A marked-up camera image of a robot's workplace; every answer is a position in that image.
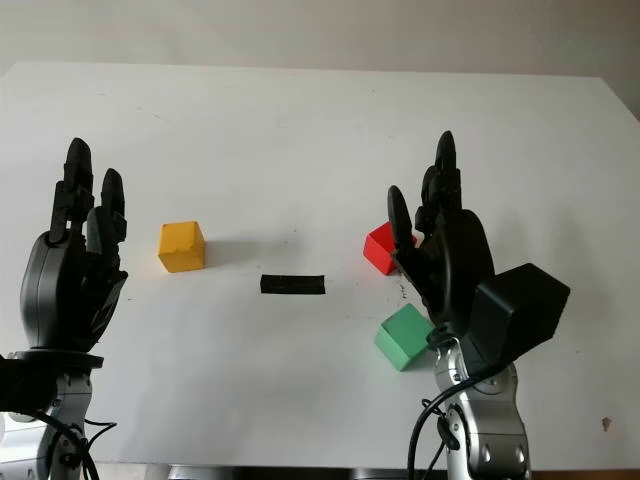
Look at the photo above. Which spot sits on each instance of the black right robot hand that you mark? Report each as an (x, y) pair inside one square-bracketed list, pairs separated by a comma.
[(450, 250)]

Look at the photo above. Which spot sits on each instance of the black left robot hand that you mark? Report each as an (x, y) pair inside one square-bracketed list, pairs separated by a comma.
[(50, 290)]

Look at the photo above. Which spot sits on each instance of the red cube block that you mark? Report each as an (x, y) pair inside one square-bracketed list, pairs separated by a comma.
[(378, 250)]

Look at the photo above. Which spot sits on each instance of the green cube block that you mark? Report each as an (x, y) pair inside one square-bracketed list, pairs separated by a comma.
[(402, 332)]

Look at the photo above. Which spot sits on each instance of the yellow cube block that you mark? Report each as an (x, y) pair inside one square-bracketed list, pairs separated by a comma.
[(180, 247)]

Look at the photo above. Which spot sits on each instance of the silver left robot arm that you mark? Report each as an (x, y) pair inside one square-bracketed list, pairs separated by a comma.
[(70, 395)]

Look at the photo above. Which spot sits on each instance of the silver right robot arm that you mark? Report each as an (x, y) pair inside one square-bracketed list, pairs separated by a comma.
[(492, 430)]

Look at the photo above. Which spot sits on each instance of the black tape strip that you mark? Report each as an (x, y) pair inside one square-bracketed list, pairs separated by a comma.
[(292, 285)]

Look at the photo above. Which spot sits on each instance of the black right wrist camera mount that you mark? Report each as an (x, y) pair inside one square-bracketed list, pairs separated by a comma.
[(525, 305)]

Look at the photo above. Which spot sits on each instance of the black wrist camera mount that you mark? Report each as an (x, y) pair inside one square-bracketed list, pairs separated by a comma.
[(525, 305), (22, 385)]

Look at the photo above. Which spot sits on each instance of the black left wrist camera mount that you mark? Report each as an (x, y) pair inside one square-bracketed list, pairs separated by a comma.
[(22, 385)]

